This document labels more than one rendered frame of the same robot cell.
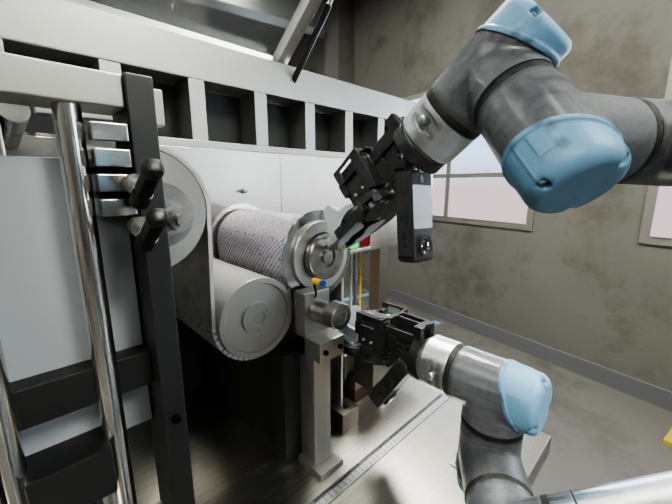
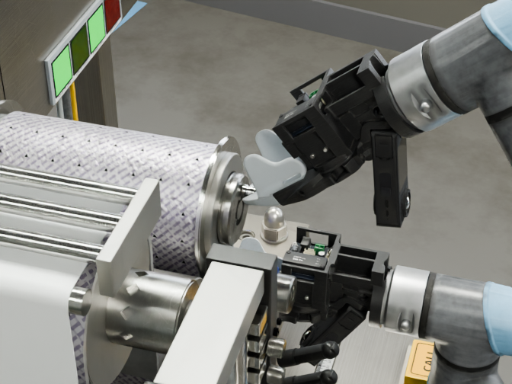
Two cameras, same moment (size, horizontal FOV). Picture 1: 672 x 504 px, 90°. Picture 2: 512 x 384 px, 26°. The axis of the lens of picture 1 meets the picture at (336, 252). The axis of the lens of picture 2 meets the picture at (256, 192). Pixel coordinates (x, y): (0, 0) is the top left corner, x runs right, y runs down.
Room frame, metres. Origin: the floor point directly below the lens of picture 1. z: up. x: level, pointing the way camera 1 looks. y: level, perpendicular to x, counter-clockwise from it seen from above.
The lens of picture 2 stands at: (-0.26, 0.45, 1.97)
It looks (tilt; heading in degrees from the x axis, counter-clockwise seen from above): 38 degrees down; 330
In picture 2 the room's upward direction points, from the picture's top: straight up
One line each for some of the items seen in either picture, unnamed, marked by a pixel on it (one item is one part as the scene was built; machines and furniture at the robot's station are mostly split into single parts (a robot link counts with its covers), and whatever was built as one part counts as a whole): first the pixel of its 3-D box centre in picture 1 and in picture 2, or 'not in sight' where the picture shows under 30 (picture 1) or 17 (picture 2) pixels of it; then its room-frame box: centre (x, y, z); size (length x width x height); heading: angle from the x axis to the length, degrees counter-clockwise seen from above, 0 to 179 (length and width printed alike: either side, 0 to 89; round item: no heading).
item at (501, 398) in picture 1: (496, 389); (473, 316); (0.39, -0.21, 1.11); 0.11 x 0.08 x 0.09; 44
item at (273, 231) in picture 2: not in sight; (273, 222); (0.70, -0.13, 1.05); 0.04 x 0.04 x 0.04
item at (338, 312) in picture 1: (337, 315); (283, 293); (0.46, 0.00, 1.18); 0.04 x 0.02 x 0.04; 134
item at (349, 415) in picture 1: (304, 388); not in sight; (0.67, 0.07, 0.92); 0.28 x 0.04 x 0.04; 44
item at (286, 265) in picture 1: (318, 255); (219, 206); (0.54, 0.03, 1.25); 0.15 x 0.01 x 0.15; 134
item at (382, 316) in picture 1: (394, 339); (334, 282); (0.50, -0.09, 1.12); 0.12 x 0.08 x 0.09; 44
